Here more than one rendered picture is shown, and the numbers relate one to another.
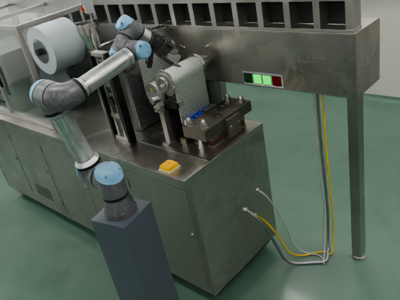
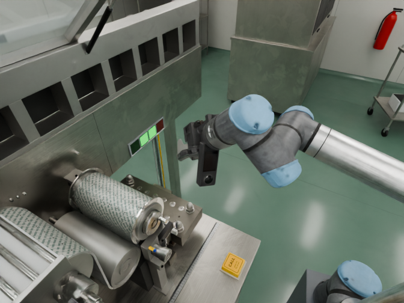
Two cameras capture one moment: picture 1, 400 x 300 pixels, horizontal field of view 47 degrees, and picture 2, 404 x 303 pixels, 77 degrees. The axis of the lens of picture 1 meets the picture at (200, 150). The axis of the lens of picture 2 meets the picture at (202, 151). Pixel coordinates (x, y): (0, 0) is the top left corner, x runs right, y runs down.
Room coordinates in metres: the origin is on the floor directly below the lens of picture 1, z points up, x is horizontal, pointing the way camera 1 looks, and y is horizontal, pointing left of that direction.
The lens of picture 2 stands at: (2.28, 0.57, 1.91)
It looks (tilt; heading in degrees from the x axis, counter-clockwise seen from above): 41 degrees down; 252
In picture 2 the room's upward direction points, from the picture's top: straight up
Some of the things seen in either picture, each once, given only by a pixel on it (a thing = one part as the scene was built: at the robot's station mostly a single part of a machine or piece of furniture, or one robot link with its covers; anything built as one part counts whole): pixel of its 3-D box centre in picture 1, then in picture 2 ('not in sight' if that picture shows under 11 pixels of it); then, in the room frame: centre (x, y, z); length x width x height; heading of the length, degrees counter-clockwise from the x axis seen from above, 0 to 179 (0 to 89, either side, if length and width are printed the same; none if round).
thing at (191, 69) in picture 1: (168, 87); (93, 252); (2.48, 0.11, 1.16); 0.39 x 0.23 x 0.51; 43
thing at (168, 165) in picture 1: (168, 165); (233, 264); (2.02, 0.17, 0.91); 0.07 x 0.07 x 0.02; 43
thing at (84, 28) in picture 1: (88, 27); not in sight; (2.90, 0.52, 1.50); 0.14 x 0.14 x 0.06
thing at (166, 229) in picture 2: (174, 103); (159, 232); (2.27, 0.08, 1.13); 0.09 x 0.06 x 0.03; 43
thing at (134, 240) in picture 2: (165, 83); (148, 220); (2.30, 0.11, 1.25); 0.15 x 0.01 x 0.15; 43
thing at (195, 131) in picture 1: (218, 118); (153, 206); (2.28, -0.13, 1.00); 0.40 x 0.16 x 0.06; 133
